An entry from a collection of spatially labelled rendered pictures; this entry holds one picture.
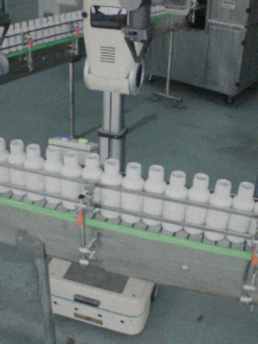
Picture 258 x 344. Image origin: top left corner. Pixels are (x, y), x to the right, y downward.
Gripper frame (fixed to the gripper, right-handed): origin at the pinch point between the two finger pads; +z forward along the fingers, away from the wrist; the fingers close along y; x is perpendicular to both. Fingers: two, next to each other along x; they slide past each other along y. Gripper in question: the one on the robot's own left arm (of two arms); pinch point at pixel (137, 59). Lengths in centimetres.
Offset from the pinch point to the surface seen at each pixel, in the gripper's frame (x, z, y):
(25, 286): 67, 139, 37
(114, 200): 0.0, 34.5, -16.1
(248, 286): -39, 47, -24
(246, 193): -33.9, 25.7, -14.6
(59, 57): 103, 47, 162
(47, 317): 26, 94, -14
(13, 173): 31.0, 32.6, -16.0
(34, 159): 23.9, 26.9, -15.5
